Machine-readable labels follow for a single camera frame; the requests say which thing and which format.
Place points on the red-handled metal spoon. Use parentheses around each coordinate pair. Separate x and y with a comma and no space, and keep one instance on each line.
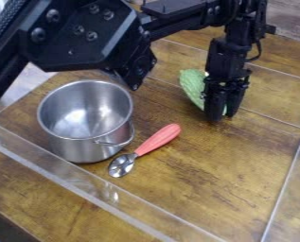
(123,164)

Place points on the green bitter gourd toy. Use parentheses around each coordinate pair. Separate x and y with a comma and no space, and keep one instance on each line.
(192,83)

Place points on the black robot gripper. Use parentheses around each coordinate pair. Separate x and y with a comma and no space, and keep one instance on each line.
(226,73)

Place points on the black wall strip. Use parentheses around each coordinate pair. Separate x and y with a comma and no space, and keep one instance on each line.
(271,29)

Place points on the silver metal pot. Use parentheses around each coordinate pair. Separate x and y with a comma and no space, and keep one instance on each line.
(87,117)

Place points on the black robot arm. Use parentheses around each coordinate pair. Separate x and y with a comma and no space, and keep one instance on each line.
(71,35)

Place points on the clear acrylic tray wall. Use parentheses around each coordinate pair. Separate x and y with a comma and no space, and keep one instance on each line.
(223,184)

